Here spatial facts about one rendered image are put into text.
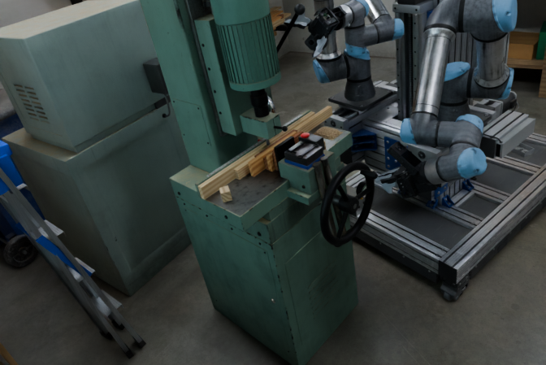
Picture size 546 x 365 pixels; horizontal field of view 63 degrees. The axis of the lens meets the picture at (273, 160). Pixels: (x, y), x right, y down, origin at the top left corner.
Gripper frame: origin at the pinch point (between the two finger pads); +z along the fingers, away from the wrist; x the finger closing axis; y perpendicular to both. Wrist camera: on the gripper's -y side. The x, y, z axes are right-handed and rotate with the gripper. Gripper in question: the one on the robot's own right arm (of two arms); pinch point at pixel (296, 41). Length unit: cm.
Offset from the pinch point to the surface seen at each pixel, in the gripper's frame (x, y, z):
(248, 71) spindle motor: -0.8, -6.1, 18.9
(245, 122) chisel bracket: 6.9, -29.3, 15.7
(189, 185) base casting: 9, -62, 33
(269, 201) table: 35, -26, 31
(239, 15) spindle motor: -12.2, 6.8, 18.8
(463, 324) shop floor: 127, -58, -26
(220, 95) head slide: -5.1, -25.8, 19.3
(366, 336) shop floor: 105, -79, 3
